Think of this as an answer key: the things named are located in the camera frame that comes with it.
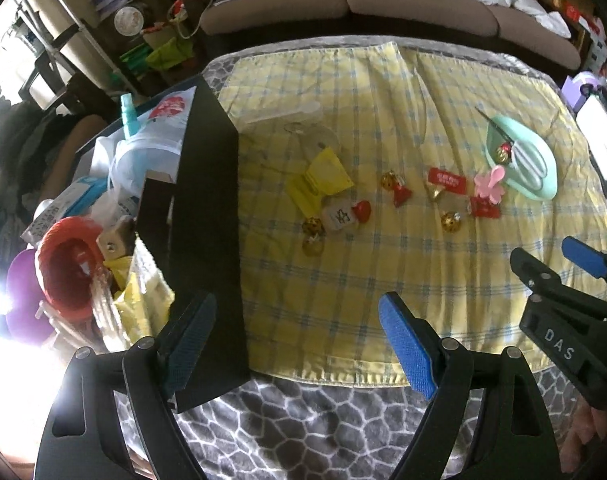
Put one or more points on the white box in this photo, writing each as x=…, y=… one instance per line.
x=601, y=135

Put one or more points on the round white disc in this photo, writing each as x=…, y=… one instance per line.
x=129, y=20

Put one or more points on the purple plastic item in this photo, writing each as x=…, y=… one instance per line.
x=25, y=290

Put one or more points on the small red pouch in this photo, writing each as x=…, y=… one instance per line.
x=402, y=197

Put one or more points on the orange-red bowl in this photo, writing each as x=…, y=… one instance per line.
x=63, y=270

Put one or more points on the gold cone charm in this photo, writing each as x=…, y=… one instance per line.
x=437, y=193

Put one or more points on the black storage box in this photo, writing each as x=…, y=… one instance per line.
x=208, y=210

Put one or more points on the brown armchair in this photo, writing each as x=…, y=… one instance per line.
x=63, y=160

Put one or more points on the yellow snack packets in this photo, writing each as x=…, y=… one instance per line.
x=138, y=305

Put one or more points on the small red packet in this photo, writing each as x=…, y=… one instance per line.
x=484, y=208

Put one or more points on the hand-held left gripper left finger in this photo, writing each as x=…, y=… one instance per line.
x=191, y=340

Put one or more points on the brown sofa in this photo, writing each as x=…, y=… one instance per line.
x=418, y=10

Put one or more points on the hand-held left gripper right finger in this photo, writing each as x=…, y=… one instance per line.
x=408, y=350

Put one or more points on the dark clothes pile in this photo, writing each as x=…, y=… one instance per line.
x=8, y=160

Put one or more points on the red heart charm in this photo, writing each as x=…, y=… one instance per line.
x=362, y=211

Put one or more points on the yellow plaid cloth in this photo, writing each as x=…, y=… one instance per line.
x=363, y=280

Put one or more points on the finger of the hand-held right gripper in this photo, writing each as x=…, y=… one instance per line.
x=586, y=255
x=533, y=270

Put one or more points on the clear plastic bag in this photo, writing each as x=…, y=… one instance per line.
x=303, y=125

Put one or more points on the gold bell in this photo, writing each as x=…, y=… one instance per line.
x=313, y=225
x=451, y=221
x=389, y=181

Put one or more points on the teal bottle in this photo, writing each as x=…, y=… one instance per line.
x=129, y=117

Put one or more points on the pink flower clip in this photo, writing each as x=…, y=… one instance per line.
x=488, y=185

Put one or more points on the red and gold ornament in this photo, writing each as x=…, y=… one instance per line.
x=503, y=153

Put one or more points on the green bag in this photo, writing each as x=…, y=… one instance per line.
x=169, y=54

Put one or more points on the purple device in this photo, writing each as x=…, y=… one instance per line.
x=581, y=87

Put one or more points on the dark wooden chair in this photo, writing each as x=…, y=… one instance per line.
x=45, y=67

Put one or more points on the red candy wrapper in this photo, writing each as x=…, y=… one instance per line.
x=446, y=179

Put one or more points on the white bag with red print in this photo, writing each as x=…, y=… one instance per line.
x=153, y=135

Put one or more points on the yellow packet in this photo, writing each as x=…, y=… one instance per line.
x=323, y=175

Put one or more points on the mint green plate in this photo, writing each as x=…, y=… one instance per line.
x=518, y=127

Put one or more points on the person's right hand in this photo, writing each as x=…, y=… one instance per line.
x=591, y=425

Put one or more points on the white cube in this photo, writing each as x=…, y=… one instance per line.
x=339, y=218

